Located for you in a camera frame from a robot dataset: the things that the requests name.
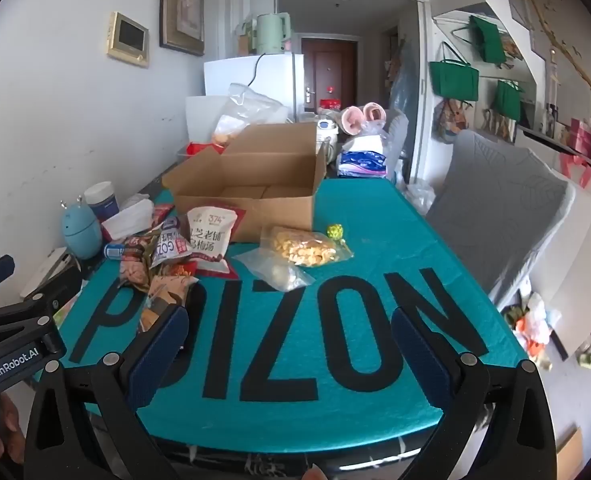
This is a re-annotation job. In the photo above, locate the pile of plastic bags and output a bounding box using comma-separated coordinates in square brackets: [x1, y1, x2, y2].
[505, 290, 561, 361]

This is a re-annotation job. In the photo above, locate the framed wall picture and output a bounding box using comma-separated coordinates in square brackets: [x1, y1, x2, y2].
[159, 0, 206, 57]

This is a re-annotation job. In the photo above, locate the person's left hand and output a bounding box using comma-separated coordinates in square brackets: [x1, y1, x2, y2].
[0, 392, 26, 468]

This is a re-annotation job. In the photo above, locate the large clear bag of pastries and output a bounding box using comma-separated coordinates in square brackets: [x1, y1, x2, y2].
[210, 82, 288, 148]

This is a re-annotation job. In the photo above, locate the yellow green lollipop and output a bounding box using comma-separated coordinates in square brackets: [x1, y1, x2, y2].
[327, 224, 351, 256]

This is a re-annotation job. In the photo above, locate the crumpled clear plastic bag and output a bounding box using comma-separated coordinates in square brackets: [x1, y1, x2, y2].
[405, 180, 436, 216]

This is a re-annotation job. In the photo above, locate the white counter cabinet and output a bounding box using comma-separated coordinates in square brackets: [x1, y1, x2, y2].
[520, 125, 591, 361]

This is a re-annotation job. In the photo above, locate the white board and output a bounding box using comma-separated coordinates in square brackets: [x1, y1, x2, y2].
[185, 94, 231, 147]

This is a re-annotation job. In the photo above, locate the teal printed table mat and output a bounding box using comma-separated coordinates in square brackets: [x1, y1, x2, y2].
[40, 177, 529, 443]

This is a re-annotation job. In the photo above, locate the gold wall intercom panel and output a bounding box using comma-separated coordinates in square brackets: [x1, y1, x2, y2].
[106, 11, 151, 68]

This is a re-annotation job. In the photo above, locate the blue egg-shaped humidifier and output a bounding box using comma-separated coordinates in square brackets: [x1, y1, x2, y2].
[60, 200, 102, 260]

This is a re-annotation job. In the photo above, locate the orange red snack packet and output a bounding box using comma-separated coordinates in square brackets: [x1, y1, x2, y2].
[140, 272, 198, 333]

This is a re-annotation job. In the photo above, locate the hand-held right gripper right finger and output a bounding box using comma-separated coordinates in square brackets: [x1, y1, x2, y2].
[391, 306, 559, 480]

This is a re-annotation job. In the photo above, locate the pink fluffy slipper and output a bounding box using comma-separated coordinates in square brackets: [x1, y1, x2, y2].
[339, 106, 365, 136]
[363, 101, 389, 128]

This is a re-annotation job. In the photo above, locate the pale green electric kettle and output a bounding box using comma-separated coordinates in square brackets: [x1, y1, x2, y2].
[255, 12, 293, 55]

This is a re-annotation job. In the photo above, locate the colourful patterned tote bag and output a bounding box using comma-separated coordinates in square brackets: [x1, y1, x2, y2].
[434, 99, 473, 145]

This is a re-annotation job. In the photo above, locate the striped tote bag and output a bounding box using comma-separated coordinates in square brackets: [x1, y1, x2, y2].
[480, 107, 519, 143]

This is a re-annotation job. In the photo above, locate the dark brown snack packet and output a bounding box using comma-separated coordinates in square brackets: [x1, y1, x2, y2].
[119, 255, 156, 291]
[125, 232, 166, 261]

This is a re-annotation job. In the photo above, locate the white red-trimmed drink mix packet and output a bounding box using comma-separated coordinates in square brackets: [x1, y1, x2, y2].
[182, 204, 248, 281]

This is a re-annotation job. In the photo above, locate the brown cardboard box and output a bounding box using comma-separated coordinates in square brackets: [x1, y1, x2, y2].
[161, 122, 327, 245]

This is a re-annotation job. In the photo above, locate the brown entrance door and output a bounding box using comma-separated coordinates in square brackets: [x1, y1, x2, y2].
[301, 37, 360, 111]

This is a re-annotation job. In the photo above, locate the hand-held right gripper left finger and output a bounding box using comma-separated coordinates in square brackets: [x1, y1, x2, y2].
[24, 305, 191, 480]

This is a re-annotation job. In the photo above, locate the blue white tissue package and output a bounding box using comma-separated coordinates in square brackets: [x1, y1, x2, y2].
[336, 135, 389, 179]

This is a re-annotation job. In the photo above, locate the purple white snack packet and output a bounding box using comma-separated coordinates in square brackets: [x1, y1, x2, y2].
[152, 217, 193, 266]

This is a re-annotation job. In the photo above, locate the translucent blue plastic bag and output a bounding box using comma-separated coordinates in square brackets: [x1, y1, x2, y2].
[388, 42, 421, 111]

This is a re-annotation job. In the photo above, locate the grey leaf-pattern chair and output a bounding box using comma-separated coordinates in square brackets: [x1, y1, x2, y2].
[385, 110, 410, 181]
[425, 129, 576, 306]

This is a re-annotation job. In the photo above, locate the large green tote bag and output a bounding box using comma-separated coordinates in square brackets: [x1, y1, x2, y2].
[428, 42, 480, 102]

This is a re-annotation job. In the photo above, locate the white tissue pack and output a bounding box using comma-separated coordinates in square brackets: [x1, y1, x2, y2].
[100, 199, 176, 241]

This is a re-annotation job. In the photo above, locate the black kettle power cable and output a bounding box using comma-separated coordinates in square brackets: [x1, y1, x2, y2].
[245, 52, 271, 91]

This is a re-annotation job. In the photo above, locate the bagged yellow waffle cookie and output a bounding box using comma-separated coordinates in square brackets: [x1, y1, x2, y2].
[260, 225, 353, 267]

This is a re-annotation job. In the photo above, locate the white jar with blue label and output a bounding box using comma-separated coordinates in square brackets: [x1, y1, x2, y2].
[82, 181, 121, 221]

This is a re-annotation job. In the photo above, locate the red foil packet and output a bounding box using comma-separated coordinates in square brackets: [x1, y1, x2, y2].
[185, 141, 226, 158]

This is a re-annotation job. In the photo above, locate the pink gift box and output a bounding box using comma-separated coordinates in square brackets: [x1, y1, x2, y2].
[568, 117, 591, 153]

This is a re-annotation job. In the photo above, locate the white refrigerator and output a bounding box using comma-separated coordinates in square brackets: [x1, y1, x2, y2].
[204, 52, 306, 123]

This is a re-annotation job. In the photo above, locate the small clear plastic snack bag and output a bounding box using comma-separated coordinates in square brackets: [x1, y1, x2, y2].
[232, 250, 316, 292]

